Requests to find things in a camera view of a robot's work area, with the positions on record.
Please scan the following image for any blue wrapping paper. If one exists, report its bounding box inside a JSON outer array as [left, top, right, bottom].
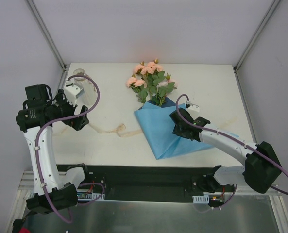
[[135, 98, 213, 160]]

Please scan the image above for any white ribbed ceramic vase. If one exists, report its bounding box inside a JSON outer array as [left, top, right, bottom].
[[73, 77, 97, 106]]

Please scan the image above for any cream printed ribbon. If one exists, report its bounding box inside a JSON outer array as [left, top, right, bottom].
[[88, 123, 143, 138]]

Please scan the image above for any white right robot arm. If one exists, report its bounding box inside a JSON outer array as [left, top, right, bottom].
[[170, 108, 281, 194]]

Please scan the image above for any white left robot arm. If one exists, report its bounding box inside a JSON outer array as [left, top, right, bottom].
[[16, 84, 91, 214]]

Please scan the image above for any red object bottom left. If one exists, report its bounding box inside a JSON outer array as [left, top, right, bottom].
[[18, 228, 31, 233]]

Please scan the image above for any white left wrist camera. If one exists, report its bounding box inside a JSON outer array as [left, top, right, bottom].
[[64, 80, 84, 101]]

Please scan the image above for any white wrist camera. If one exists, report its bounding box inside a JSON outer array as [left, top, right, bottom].
[[186, 100, 200, 114], [64, 80, 84, 101]]

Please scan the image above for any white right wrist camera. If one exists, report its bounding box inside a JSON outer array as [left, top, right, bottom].
[[186, 100, 200, 114]]

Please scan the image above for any aluminium frame rail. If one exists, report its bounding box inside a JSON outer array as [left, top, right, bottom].
[[17, 169, 283, 202]]

